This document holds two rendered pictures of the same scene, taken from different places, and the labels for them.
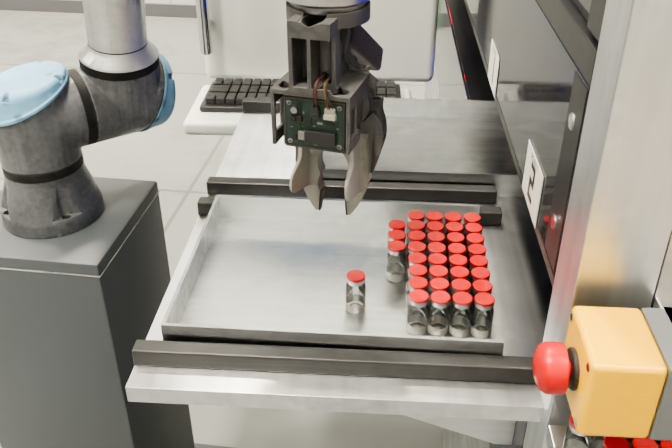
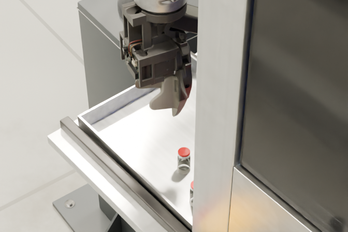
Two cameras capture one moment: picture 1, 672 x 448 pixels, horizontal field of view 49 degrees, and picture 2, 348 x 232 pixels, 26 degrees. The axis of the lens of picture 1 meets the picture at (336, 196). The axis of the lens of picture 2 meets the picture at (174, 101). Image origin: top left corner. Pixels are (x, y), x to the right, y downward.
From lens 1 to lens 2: 0.75 m
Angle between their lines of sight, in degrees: 38
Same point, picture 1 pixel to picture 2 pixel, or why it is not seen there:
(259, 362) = (102, 164)
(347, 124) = (139, 72)
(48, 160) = not seen: outside the picture
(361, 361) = (140, 197)
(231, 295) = (138, 120)
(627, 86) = (198, 140)
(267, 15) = not seen: outside the picture
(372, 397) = (131, 218)
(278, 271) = (176, 122)
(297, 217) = not seen: hidden behind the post
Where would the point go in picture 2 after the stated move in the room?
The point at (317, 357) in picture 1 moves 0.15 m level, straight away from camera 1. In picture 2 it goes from (124, 180) to (187, 132)
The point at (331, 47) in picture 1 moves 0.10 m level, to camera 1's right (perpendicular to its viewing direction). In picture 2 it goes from (142, 28) to (193, 62)
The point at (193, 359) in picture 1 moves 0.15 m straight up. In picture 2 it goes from (80, 142) to (71, 77)
